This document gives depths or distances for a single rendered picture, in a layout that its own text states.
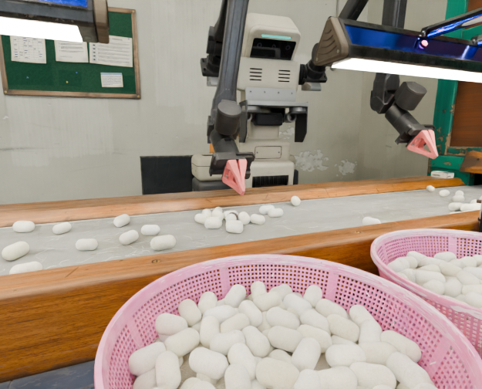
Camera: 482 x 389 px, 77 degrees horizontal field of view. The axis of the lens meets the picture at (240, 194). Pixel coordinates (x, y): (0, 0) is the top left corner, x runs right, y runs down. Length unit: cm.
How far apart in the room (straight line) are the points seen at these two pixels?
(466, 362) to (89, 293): 33
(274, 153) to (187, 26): 170
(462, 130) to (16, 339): 133
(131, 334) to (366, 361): 19
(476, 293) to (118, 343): 36
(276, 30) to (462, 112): 73
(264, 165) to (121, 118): 161
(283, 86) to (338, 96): 185
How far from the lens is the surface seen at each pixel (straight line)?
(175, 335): 29
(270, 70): 134
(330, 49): 60
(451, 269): 49
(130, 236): 52
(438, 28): 74
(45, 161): 276
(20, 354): 40
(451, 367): 29
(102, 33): 47
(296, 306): 34
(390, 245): 50
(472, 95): 136
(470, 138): 134
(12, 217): 74
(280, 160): 135
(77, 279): 37
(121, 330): 28
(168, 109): 265
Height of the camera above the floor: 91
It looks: 11 degrees down
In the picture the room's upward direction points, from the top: straight up
